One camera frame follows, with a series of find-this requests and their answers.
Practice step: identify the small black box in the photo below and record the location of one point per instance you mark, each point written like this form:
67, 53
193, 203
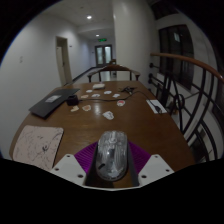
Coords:
72, 100

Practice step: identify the small white sticker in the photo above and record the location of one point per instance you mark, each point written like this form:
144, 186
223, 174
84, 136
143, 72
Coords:
107, 92
95, 95
85, 96
116, 95
89, 91

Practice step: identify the beige and red sticker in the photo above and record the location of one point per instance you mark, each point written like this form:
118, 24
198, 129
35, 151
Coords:
86, 107

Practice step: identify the black railing with wooden handrail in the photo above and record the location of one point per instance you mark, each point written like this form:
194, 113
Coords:
186, 60

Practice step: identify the black closed laptop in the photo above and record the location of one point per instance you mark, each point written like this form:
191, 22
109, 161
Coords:
50, 103

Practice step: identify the glass double door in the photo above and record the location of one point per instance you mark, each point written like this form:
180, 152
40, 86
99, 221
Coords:
103, 54

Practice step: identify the wooden armchair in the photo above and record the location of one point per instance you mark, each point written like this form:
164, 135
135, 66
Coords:
113, 68

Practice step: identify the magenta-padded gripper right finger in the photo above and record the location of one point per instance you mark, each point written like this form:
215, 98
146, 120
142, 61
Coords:
155, 166

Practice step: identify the white side door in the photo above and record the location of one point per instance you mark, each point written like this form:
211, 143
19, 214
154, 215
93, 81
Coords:
62, 61

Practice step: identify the transparent grey computer mouse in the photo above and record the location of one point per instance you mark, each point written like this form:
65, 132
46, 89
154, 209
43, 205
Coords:
112, 155

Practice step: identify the green exit sign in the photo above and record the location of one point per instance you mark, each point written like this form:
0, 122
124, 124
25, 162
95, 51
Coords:
102, 40

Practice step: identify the small beige sticker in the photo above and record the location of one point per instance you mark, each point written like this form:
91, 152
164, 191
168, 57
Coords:
75, 108

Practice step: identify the large white sticker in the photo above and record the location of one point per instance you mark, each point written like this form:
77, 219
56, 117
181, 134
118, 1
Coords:
108, 115

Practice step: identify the dark framed window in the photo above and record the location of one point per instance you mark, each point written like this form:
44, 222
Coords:
176, 53

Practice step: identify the white and red sticker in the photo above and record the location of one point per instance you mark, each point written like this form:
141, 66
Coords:
121, 103

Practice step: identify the white paper card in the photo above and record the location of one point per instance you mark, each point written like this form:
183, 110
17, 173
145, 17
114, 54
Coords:
157, 107

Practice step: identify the small white box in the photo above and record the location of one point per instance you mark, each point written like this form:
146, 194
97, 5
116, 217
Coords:
98, 86

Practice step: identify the beige printed mouse pad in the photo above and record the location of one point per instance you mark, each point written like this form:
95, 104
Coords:
38, 146

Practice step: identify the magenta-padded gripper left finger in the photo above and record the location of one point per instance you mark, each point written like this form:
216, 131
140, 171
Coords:
68, 166

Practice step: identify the round ceiling light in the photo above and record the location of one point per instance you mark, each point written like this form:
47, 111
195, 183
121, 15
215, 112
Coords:
97, 35
89, 17

